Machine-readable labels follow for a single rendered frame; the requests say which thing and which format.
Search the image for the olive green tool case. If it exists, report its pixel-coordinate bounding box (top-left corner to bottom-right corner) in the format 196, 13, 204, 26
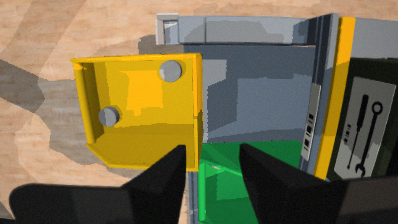
326, 57, 398, 182

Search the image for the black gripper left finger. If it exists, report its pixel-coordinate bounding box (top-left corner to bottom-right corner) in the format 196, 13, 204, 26
9, 145, 186, 224

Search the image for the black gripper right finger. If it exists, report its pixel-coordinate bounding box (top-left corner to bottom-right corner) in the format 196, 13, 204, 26
239, 143, 398, 224

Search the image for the yellow flat bar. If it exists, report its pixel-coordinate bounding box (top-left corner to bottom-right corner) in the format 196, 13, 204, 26
313, 17, 355, 180

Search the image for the green open bin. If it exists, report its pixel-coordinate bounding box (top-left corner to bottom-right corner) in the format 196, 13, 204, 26
197, 140, 302, 224

